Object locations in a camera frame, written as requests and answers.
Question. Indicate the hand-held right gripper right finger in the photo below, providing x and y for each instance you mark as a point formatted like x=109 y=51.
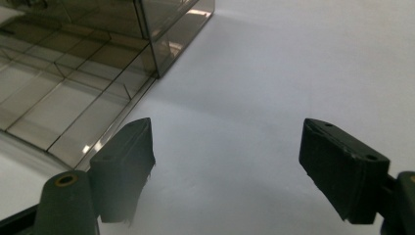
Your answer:
x=342 y=169

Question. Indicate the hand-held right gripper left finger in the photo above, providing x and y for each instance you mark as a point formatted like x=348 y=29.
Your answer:
x=122 y=169

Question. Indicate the smoked clear acrylic drawer organizer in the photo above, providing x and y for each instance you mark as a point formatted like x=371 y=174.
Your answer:
x=75 y=78

